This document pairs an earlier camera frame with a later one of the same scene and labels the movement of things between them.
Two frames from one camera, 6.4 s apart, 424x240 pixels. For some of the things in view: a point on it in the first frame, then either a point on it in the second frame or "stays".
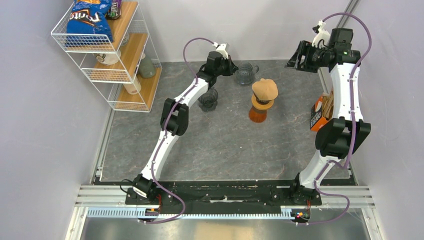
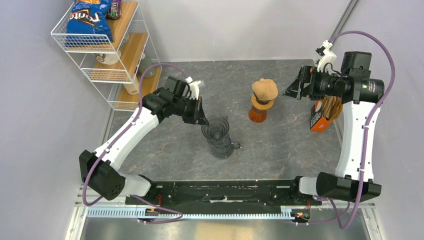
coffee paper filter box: x=317 y=121 stays
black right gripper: x=301 y=54 to x=305 y=84
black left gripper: x=228 y=66 to x=195 y=110
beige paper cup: x=133 y=88 stays
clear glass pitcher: x=245 y=73 to x=223 y=148
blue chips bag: x=88 y=24 stays
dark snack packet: x=115 y=11 stays
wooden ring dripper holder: x=259 y=106 stays
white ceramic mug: x=108 y=58 stays
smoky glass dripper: x=207 y=101 to x=217 y=130
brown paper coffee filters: x=327 y=105 stays
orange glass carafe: x=257 y=116 stays
